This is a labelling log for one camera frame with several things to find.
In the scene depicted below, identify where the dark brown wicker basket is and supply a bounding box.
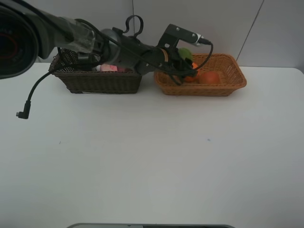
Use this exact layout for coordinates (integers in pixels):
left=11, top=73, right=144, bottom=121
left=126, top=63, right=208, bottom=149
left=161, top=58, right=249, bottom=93
left=49, top=49, right=142, bottom=94

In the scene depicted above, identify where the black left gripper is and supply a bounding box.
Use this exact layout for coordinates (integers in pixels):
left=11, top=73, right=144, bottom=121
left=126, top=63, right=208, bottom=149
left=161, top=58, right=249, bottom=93
left=156, top=46, right=198, bottom=82

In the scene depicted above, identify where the pink lotion bottle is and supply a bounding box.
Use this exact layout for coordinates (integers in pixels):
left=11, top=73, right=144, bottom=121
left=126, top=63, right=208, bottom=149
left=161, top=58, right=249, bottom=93
left=95, top=64, right=133, bottom=73

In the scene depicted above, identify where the orange wicker basket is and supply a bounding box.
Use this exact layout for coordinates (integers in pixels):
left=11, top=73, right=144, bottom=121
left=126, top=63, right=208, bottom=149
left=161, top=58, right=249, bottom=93
left=154, top=54, right=247, bottom=96

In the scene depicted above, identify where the orange tangerine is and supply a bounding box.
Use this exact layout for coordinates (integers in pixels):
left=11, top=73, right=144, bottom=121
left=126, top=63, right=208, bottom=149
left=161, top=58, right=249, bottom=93
left=183, top=62, right=199, bottom=83

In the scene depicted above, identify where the green citrus fruit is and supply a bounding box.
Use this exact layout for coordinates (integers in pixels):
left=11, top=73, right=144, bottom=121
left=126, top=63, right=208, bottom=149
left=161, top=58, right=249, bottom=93
left=178, top=47, right=193, bottom=61

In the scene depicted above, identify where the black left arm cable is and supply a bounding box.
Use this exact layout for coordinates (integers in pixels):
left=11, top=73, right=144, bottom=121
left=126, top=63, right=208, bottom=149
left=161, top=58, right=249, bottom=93
left=15, top=15, right=214, bottom=120

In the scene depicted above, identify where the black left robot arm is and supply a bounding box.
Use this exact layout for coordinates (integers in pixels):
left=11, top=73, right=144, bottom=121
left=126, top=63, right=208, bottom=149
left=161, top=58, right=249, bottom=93
left=0, top=0, right=200, bottom=79

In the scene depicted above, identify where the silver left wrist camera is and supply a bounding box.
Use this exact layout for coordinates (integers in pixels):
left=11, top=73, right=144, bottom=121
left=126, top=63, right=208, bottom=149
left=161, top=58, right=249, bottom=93
left=157, top=24, right=204, bottom=48

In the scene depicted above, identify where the dark green pump bottle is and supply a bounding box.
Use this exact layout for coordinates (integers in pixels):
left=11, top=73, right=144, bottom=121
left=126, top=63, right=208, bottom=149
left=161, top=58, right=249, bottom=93
left=78, top=53, right=94, bottom=71

